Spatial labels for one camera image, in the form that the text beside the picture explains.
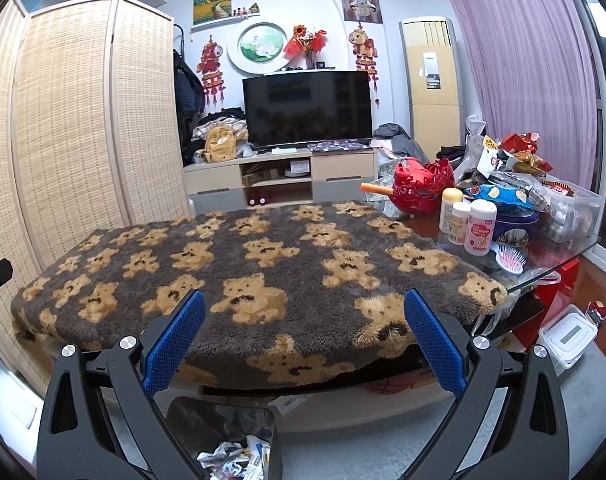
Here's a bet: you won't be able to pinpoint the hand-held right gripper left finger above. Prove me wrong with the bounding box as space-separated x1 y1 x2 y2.
36 289 211 480

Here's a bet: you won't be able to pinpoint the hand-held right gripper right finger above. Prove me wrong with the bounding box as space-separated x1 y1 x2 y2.
400 289 576 480

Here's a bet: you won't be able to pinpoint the black trash bin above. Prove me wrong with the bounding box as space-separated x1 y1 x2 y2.
164 396 284 480

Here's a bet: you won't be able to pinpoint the white wrapper green print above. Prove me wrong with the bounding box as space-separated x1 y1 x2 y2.
197 441 249 473

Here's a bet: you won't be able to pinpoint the white packet rainbow print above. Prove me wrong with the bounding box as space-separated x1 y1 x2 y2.
243 435 275 480

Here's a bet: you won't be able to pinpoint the pink hairbrush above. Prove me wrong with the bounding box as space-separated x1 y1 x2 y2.
492 241 527 277

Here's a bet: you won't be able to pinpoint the small white bottle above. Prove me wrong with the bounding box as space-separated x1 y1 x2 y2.
448 201 472 247

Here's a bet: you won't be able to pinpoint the white bottle pink label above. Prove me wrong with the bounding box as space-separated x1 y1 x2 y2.
463 199 499 257

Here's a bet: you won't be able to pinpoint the white bottle yellow cap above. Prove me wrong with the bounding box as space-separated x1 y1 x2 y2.
440 187 464 239

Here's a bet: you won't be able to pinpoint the clear lidded food container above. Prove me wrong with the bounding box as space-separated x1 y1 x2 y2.
537 304 600 367

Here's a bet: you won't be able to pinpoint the bear print plush blanket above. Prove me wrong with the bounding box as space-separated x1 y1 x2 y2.
10 200 510 387

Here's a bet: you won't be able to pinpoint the woven folding screen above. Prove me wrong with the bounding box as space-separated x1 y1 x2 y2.
0 0 193 378

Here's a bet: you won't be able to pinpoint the blue cookie tin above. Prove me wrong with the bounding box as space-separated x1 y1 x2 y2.
492 209 542 249

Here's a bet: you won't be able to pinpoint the red openwork basket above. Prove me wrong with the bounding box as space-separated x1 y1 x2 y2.
392 157 456 219

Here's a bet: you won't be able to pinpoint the blue chips bag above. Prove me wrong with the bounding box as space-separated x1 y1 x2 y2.
462 183 538 214

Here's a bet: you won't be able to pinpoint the beige grey tv cabinet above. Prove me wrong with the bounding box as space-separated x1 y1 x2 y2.
183 147 379 217

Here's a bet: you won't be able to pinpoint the clear plastic storage box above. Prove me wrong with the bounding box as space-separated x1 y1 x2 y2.
537 176 604 244

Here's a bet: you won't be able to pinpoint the yellow backpack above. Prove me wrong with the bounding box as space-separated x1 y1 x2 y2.
203 125 240 164

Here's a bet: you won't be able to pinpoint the black jacket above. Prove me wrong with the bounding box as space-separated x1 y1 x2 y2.
372 123 426 162

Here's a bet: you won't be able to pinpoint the red snack package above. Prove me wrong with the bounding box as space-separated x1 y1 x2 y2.
499 131 554 174

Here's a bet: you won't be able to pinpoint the patterned flat cushion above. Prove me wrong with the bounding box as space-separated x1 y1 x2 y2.
306 140 372 154

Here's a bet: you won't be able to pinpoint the dark coats on rack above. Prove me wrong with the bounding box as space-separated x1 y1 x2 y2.
172 47 205 133

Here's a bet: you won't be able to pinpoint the beige standing air conditioner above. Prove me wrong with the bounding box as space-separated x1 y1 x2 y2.
399 17 467 162

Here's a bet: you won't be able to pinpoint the black television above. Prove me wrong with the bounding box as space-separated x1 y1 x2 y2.
241 70 373 152

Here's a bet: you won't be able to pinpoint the red fish hanging ornament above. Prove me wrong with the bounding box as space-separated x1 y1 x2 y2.
196 35 228 114

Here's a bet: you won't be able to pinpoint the purple curtain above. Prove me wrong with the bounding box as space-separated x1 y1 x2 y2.
440 0 606 198

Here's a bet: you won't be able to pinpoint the horse hanging ornament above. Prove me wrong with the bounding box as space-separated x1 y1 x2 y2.
349 22 383 107

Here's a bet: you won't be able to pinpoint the vase with red flowers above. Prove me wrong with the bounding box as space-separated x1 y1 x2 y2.
282 24 328 69

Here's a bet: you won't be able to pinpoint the landscape painting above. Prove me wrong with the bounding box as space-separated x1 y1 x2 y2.
192 0 233 26

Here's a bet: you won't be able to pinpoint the round lotus wall picture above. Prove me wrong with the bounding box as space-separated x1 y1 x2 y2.
230 20 290 73

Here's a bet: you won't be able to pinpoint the brown wall poster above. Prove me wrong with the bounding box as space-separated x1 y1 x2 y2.
337 0 384 24

